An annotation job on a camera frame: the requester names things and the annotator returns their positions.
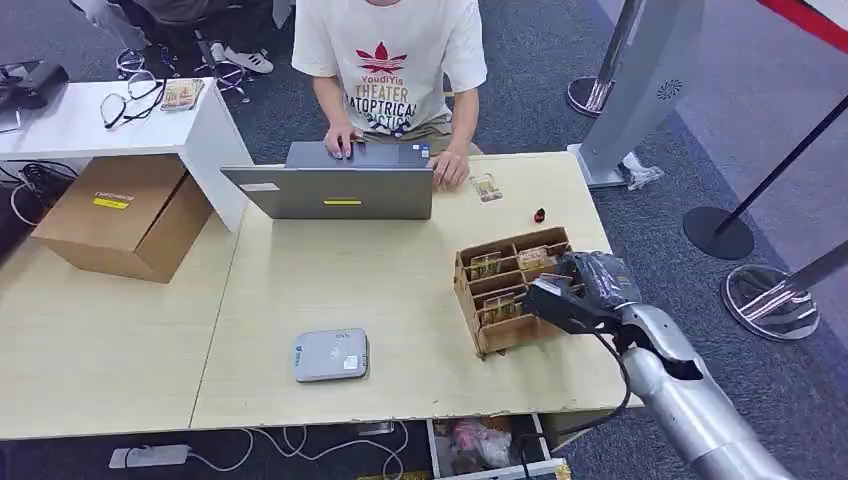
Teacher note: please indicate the white crumpled wrap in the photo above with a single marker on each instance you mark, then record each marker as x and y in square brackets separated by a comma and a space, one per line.
[642, 173]

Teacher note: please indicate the card stack in box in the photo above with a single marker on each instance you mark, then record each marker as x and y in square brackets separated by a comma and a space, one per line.
[534, 257]
[500, 309]
[485, 266]

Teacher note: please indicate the white side table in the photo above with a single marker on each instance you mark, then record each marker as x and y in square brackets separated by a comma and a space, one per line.
[66, 126]

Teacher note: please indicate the white sneaker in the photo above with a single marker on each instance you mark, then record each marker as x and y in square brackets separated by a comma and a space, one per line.
[250, 61]

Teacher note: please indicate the white power strip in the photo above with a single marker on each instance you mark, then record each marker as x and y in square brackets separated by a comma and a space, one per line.
[149, 455]

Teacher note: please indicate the wooden card box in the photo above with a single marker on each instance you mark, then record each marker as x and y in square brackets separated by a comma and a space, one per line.
[510, 338]

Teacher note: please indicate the grey kiosk stand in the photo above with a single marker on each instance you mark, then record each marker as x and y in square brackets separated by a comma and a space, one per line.
[636, 99]

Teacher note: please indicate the brown cardboard box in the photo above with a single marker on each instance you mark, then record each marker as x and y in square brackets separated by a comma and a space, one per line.
[112, 225]

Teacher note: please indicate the white bin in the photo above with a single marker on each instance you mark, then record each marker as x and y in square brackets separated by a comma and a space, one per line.
[434, 450]

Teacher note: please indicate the person's right hand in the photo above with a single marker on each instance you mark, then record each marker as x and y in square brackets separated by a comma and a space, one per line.
[339, 140]

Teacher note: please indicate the small red black object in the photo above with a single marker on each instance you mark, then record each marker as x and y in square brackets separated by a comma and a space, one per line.
[539, 215]

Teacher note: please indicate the black device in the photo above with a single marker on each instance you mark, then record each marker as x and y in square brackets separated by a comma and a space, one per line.
[36, 83]

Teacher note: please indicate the chrome base stanchion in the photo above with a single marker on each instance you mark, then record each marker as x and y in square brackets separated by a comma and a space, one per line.
[590, 93]
[768, 301]

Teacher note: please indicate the grey laptop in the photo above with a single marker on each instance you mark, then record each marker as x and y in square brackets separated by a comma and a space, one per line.
[331, 192]

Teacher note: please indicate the person's left hand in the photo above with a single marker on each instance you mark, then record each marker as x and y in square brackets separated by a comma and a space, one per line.
[450, 171]

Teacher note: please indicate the chrome chair base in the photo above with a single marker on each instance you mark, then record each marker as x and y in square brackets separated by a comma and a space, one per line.
[132, 61]

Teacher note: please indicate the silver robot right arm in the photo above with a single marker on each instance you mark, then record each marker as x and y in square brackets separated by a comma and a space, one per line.
[689, 391]

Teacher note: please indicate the flat grey card reader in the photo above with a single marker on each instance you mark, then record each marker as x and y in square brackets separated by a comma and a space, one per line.
[330, 356]

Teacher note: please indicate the red barrier belt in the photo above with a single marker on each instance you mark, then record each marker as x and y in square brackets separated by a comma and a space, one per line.
[805, 20]

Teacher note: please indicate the black-framed eyeglasses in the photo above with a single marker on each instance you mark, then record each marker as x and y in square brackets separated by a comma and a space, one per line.
[114, 109]

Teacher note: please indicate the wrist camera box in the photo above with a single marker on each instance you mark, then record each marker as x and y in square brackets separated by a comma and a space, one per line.
[563, 308]

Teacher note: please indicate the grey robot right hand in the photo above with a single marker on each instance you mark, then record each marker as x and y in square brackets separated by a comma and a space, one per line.
[606, 278]

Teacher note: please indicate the person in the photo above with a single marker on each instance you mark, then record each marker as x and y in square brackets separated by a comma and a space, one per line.
[172, 13]
[391, 40]

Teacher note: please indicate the card stack on table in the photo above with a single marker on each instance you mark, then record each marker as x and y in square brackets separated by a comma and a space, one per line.
[181, 94]

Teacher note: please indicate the pink plastic bag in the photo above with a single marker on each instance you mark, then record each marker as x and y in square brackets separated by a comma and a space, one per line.
[482, 440]

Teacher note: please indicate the black base stanchion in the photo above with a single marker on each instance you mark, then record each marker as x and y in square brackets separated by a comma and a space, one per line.
[719, 232]

